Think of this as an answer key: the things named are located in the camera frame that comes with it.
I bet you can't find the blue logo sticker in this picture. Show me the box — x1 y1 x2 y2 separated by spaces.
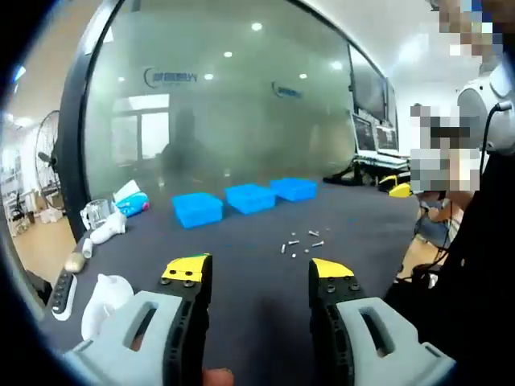
271 81 303 100
143 66 200 88

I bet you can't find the clear glass mug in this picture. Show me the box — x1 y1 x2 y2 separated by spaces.
80 199 117 232

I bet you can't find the yellow black tool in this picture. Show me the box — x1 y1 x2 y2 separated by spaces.
377 173 412 199

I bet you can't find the beige oval object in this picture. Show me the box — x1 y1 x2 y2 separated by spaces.
64 253 86 273

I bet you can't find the black standing fan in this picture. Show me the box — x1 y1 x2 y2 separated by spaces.
34 109 61 210

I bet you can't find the black device cable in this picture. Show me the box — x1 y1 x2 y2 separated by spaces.
477 101 514 190

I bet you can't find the grey white worn device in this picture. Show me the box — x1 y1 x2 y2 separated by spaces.
456 62 515 156

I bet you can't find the black glass wall frame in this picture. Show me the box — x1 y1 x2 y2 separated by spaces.
58 0 130 242

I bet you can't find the large wall screen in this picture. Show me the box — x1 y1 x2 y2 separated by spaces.
348 43 389 121

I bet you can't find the person's left hand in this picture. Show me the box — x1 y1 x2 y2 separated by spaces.
202 368 235 386

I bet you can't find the black office chair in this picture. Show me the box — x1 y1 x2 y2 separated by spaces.
396 261 443 290

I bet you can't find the blue white tissue pack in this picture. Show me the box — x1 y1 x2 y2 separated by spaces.
112 179 152 218

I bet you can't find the black metal stand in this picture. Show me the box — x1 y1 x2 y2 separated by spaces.
321 156 381 188

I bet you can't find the blue plastic bin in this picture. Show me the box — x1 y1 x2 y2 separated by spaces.
171 191 225 230
224 183 278 217
269 177 319 203

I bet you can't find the person in black shirt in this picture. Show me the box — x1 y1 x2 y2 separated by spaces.
384 150 515 386

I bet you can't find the desk monitor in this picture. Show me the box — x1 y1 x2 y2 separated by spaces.
350 112 377 154
376 124 399 152

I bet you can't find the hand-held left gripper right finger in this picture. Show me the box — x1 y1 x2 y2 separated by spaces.
308 257 458 386

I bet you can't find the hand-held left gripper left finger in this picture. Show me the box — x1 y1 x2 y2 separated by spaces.
64 252 213 386

